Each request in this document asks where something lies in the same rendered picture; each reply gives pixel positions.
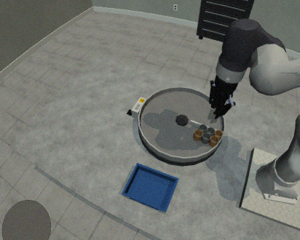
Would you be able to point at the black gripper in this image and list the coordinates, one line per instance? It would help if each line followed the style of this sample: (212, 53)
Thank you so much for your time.
(223, 91)

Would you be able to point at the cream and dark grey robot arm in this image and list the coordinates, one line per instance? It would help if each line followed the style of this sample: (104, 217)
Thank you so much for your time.
(247, 45)

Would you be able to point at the grey metal ring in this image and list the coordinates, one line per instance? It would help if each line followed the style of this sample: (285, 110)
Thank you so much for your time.
(204, 127)
(211, 130)
(205, 141)

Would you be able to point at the blue crate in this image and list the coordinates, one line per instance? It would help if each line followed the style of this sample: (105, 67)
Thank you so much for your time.
(150, 187)

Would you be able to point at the bronze bushing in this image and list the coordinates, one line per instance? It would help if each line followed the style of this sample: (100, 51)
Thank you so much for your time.
(211, 143)
(197, 132)
(219, 133)

